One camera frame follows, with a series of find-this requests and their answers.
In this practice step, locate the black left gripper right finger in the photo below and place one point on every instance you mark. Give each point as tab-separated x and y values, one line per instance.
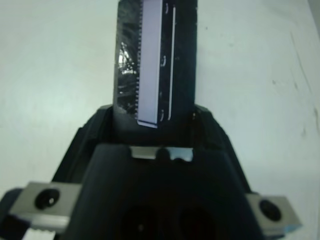
220	140

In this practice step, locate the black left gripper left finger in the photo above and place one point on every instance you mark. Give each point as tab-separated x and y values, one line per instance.
85	150

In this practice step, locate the black box lid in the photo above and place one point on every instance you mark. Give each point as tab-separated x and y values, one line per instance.
155	62

